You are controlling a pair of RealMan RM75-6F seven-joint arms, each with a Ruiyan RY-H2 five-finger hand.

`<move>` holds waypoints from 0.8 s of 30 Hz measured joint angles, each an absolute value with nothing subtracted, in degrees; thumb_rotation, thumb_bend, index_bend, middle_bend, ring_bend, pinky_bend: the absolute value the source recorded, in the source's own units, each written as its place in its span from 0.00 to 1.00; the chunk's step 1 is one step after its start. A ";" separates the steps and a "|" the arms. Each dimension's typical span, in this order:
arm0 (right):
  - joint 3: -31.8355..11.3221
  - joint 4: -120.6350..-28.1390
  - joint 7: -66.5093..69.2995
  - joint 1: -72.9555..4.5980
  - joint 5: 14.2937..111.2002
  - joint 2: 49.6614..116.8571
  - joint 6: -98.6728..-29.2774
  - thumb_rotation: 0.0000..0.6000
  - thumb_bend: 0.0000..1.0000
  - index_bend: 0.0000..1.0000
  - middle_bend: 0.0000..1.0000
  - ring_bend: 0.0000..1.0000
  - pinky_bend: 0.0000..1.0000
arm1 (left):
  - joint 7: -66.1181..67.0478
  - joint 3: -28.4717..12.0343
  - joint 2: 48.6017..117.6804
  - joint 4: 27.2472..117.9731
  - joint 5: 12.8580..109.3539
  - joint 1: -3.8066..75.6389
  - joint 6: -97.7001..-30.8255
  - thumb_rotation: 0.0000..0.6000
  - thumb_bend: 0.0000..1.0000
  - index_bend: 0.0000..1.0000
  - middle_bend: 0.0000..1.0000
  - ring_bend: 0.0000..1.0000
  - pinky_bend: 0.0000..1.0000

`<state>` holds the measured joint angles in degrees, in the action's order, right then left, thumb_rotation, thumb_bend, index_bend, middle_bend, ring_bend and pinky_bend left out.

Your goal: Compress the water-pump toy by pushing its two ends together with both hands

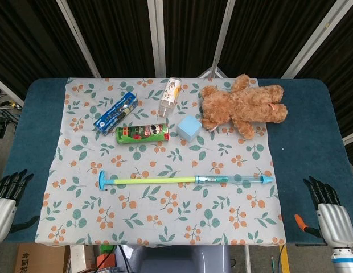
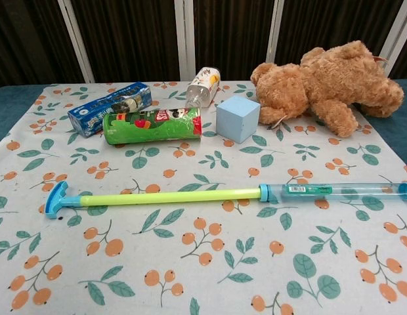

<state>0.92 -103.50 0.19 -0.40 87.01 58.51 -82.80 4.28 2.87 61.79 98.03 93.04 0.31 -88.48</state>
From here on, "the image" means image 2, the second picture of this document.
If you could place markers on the floral print tablecloth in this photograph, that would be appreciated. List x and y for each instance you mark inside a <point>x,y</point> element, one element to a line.
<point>223,262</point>

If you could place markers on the blue Oreo cookie box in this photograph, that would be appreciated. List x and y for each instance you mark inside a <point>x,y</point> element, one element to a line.
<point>92,115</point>

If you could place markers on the light blue foam cube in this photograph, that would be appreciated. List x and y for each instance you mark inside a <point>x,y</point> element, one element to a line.
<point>236,121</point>

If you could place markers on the green Pringles chips can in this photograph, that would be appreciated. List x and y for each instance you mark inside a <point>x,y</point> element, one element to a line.
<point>151,128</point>

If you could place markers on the green blue telescopic toy stick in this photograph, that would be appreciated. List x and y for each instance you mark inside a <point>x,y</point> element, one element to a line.
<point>157,198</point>

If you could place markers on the dark folding screen white frame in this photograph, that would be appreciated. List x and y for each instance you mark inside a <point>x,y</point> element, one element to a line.
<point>131,39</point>

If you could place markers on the brown plush teddy bear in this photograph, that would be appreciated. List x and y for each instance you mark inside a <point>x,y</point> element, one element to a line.
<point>321,82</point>

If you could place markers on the clear plastic drink bottle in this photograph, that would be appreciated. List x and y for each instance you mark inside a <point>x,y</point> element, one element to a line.
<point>203,85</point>

